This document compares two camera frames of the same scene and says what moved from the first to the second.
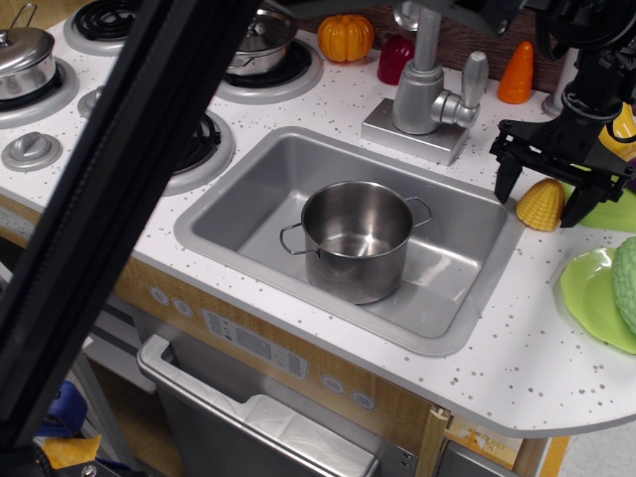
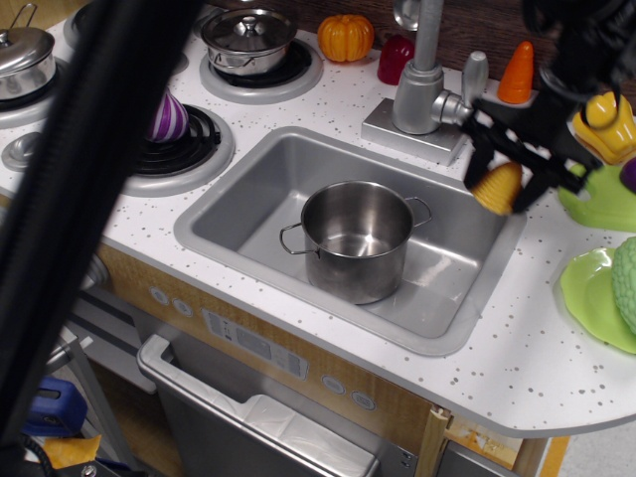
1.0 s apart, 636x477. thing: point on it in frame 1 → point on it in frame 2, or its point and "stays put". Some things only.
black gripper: [565, 148] → [541, 133]
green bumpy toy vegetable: [624, 274] stays put
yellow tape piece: [65, 452] stays put
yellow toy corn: [542, 206] → [498, 188]
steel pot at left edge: [27, 65] stays put
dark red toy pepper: [396, 53] stays put
